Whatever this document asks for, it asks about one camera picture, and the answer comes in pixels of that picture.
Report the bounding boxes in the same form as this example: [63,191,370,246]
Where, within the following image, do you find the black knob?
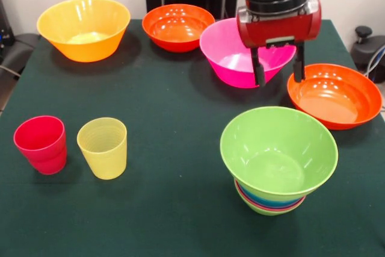
[354,26,373,48]

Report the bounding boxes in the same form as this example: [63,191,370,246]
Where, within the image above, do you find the large yellow-orange bowl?
[36,0,131,63]

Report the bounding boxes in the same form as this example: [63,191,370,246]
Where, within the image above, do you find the small red bowl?
[233,178,307,212]

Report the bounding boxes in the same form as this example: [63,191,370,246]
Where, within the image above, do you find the black equipment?
[0,0,16,47]

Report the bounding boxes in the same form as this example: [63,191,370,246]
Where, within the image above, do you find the dark grey seat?
[0,33,42,79]

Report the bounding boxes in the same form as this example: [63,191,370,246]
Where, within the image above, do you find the blue bowl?
[237,182,305,207]

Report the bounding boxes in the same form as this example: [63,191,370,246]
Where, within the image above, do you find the red cup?
[13,115,67,164]
[27,146,68,176]

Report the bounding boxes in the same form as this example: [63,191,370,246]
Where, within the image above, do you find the yellow cup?
[76,117,128,181]

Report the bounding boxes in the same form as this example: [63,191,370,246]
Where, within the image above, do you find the large green bowl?
[219,106,339,197]

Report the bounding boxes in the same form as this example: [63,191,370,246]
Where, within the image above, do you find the black round base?
[350,36,385,73]

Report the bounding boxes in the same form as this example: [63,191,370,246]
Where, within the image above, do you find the light cables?
[363,45,385,82]

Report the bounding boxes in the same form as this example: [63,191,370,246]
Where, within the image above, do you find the dark green tablecloth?
[0,19,385,257]

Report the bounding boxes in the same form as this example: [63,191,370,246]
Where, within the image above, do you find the orange shallow bowl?
[286,63,383,131]
[141,4,216,53]

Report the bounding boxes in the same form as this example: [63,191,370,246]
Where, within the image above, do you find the large pink bowl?
[199,17,297,89]

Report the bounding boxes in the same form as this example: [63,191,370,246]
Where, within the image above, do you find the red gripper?
[236,0,322,87]

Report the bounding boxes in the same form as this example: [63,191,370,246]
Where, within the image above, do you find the small green bowl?
[237,192,304,217]

